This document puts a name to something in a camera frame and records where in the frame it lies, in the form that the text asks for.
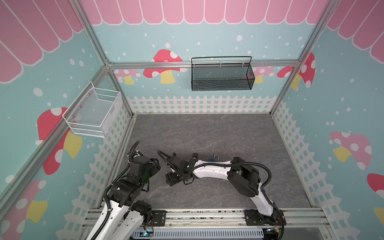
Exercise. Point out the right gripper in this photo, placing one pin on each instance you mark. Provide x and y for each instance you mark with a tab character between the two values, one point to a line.
171	178

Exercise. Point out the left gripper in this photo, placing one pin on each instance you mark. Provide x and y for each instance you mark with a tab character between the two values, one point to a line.
154	166

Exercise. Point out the black padlock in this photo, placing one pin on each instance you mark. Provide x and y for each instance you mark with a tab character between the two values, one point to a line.
194	154

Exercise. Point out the blue padlock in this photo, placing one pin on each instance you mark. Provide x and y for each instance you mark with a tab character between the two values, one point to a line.
214	159

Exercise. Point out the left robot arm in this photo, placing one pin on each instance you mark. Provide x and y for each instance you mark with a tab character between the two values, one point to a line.
126	192

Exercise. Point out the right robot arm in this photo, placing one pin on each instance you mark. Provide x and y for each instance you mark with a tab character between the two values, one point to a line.
248	178

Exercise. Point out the white wire basket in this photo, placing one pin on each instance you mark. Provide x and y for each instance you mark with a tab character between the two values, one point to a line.
93	112

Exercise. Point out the black wire basket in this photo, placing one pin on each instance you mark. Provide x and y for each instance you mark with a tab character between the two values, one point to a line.
222	73

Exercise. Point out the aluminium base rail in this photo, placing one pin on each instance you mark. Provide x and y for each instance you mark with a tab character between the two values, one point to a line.
208	224

